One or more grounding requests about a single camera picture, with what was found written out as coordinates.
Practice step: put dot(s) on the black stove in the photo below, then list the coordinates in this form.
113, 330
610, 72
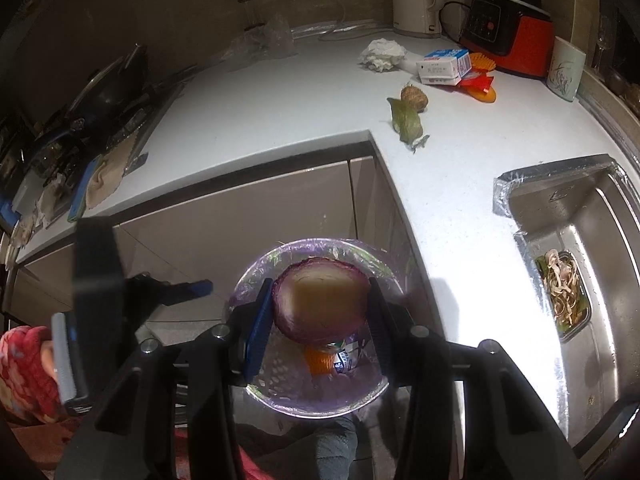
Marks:
145, 105

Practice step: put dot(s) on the orange ribbed plastic piece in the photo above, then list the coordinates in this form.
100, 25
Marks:
482, 62

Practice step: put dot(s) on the orange snack packet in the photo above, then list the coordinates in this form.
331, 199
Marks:
320, 360

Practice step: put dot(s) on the green leaf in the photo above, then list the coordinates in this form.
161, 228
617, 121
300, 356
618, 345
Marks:
405, 120

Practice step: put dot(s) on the wine glass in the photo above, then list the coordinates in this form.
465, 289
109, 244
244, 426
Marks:
602, 40

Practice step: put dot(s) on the red wrapper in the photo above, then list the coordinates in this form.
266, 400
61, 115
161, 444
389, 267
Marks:
475, 81

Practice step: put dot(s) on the crumpled white tissue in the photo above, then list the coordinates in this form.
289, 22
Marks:
382, 55

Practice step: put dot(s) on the blue edged cloth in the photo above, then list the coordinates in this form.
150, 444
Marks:
80, 195

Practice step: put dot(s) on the person's left forearm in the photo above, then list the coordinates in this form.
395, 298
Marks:
22, 370

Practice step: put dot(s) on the beige cloth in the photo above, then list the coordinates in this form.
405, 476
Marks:
107, 180

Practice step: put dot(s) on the bin with purple bag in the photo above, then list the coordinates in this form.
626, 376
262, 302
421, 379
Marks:
290, 385

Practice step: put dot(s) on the steel sink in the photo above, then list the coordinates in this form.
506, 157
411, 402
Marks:
610, 240

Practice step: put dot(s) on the red onion half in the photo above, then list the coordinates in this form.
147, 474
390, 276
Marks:
320, 300

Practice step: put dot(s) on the clear plastic bag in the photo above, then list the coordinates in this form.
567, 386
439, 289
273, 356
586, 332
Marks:
270, 40

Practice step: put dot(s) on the sink strainer basket with scraps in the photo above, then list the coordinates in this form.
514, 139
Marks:
562, 290

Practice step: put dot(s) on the glass jar with metal lid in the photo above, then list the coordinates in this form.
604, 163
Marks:
249, 5

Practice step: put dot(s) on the person's grey clothing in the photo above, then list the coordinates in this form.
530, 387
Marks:
305, 452

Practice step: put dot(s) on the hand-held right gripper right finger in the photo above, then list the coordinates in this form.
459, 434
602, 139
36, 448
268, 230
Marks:
376, 332

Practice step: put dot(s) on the clear plastic film strip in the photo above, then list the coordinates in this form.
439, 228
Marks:
345, 29

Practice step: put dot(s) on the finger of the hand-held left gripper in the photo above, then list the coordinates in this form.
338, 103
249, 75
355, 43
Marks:
197, 288

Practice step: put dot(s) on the black pan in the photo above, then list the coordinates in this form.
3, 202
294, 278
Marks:
112, 85

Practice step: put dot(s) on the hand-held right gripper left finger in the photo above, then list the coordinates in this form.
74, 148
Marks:
257, 337

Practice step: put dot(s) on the beige cabinet drawer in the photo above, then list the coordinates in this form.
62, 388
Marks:
225, 210

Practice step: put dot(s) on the brown round vegetable scrap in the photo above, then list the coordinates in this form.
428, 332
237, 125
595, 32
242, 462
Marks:
415, 97

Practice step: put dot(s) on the white blue milk carton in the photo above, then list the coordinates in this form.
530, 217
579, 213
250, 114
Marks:
442, 67

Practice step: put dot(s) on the white floral cup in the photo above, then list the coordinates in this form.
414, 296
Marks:
565, 70

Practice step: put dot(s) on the beige cabinet door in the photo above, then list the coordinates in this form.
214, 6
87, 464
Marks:
372, 195

